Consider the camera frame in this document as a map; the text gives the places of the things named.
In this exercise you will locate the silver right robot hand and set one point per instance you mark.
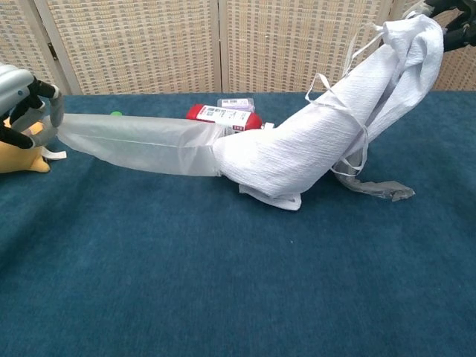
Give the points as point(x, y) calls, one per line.
point(461, 35)

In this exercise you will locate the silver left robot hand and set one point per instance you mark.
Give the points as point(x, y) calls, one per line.
point(15, 85)

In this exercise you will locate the translucent plastic zip bag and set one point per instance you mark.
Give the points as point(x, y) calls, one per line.
point(130, 141)

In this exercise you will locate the white cloth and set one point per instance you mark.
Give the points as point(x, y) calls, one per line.
point(297, 148)

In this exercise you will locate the grey plastic bag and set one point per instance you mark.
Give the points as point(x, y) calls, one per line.
point(383, 187)

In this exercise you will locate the yellow plush toy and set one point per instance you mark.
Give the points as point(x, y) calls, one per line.
point(18, 160)

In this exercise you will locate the green toy block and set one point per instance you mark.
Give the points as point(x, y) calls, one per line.
point(116, 113)

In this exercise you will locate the woven folding screen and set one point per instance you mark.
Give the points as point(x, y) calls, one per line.
point(141, 44)

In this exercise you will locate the red juice bottle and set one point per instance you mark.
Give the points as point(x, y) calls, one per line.
point(223, 113)

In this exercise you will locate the small purple clear box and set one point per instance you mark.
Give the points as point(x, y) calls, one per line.
point(238, 103)

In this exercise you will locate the blue table cover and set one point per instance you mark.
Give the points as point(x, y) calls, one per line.
point(238, 279)

